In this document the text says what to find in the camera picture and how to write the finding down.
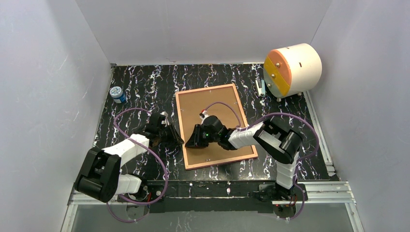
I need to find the pink wooden picture frame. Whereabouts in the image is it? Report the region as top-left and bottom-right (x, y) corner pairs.
(175, 83), (259, 171)

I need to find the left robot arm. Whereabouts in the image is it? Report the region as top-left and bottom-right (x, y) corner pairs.
(74, 112), (184, 203)

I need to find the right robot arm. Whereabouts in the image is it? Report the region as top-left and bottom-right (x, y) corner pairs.
(185, 116), (303, 201)

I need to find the blue lidded small jar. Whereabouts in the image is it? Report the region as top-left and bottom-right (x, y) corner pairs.
(109, 86), (127, 103)

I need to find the white cylindrical drawer unit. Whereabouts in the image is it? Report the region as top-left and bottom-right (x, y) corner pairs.
(263, 43), (322, 102)

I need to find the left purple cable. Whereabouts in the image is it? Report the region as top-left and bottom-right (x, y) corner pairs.
(106, 108), (169, 224)

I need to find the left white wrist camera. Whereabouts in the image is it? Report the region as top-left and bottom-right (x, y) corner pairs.
(159, 111), (170, 128)

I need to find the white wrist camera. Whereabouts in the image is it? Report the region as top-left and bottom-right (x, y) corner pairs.
(199, 109), (209, 122)
(159, 111), (170, 128)

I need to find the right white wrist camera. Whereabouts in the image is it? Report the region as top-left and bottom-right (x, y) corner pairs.
(199, 109), (209, 122)

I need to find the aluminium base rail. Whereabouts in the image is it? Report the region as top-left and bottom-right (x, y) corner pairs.
(61, 180), (364, 232)

